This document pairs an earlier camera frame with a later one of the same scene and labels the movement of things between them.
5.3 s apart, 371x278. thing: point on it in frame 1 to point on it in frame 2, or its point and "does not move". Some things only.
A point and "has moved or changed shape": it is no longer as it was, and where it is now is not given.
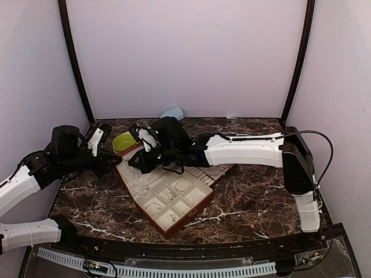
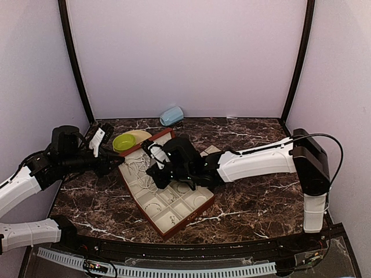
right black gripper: x=145 y=165 to x=161 y=182
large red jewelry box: x=167 y=197 does not move
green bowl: x=122 y=142 does not move
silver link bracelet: x=160 y=208 does not move
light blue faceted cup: x=175 y=112 does not move
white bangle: x=195 y=196 has moved or changed shape
